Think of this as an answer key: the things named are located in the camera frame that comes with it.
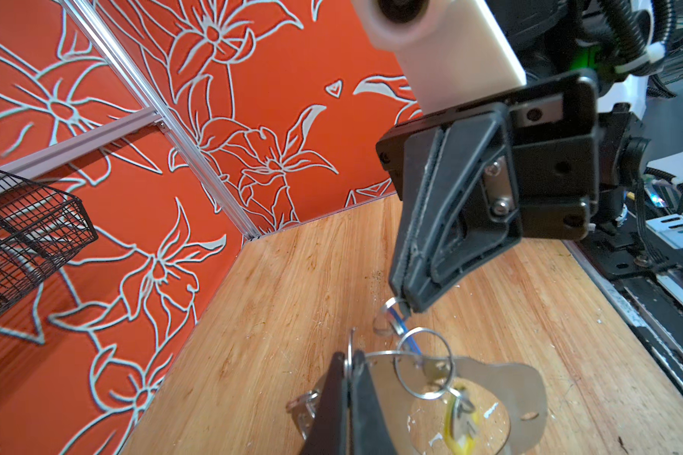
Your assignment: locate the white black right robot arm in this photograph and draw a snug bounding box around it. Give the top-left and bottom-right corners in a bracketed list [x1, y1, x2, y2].
[355, 1, 677, 316]

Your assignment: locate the black wire mesh basket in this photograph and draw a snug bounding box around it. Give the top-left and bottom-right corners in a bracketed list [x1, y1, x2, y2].
[0, 170, 98, 317]

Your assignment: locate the blue key tag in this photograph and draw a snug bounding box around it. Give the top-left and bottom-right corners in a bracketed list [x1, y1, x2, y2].
[381, 297, 422, 356]

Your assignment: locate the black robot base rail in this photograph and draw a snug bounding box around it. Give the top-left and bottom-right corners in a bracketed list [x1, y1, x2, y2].
[568, 164, 683, 422]

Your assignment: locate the yellow key tag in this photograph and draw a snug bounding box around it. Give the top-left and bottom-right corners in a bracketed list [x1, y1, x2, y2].
[443, 387, 480, 455]

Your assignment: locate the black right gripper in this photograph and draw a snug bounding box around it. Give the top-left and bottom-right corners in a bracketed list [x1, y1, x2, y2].
[376, 69, 601, 314]

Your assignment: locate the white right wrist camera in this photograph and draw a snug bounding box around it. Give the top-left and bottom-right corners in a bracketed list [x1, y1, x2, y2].
[352, 1, 527, 115]

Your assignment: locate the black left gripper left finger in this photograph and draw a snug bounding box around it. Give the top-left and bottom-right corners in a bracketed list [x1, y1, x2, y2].
[300, 352, 349, 455]

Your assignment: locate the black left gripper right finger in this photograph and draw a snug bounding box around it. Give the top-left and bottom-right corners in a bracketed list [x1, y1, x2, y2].
[349, 351, 397, 455]

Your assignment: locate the silver metal key organiser ring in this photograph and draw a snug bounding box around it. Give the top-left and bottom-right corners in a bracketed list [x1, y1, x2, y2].
[283, 326, 548, 455]

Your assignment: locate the aluminium horizontal back rail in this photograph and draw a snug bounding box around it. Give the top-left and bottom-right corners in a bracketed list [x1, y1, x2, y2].
[0, 108, 161, 179]

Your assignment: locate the aluminium frame corner post right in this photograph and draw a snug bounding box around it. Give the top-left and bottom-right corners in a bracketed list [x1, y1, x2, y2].
[61, 0, 261, 240]

